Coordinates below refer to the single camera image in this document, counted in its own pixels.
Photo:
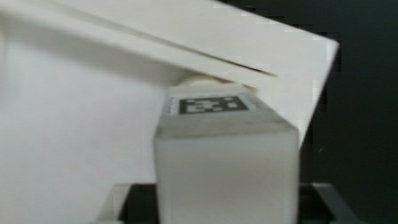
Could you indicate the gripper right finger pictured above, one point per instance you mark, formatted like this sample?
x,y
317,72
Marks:
x,y
322,206

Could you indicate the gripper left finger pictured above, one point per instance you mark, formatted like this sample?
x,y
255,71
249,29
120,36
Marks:
x,y
130,206

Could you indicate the white table leg with tag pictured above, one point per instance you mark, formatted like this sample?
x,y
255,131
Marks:
x,y
226,157

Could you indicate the white square table top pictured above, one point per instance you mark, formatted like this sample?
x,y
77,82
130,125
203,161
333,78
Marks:
x,y
95,54

